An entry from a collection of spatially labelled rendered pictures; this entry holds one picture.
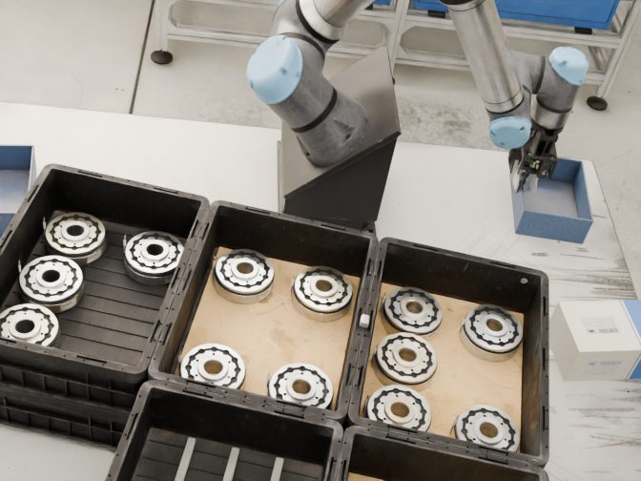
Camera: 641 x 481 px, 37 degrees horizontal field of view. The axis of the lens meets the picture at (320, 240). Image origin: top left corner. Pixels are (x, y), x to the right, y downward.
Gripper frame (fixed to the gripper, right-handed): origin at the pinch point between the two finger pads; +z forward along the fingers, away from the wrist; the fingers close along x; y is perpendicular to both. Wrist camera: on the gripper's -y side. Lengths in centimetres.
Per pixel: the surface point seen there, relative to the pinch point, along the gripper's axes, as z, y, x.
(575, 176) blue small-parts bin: 2.5, -9.3, 14.4
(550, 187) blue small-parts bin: 4.9, -6.9, 9.1
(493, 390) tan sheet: -8, 63, -11
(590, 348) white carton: -3.6, 47.1, 8.9
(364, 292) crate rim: -18, 55, -35
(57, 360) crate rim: -17, 76, -79
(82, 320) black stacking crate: -8, 61, -80
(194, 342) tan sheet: -8, 62, -61
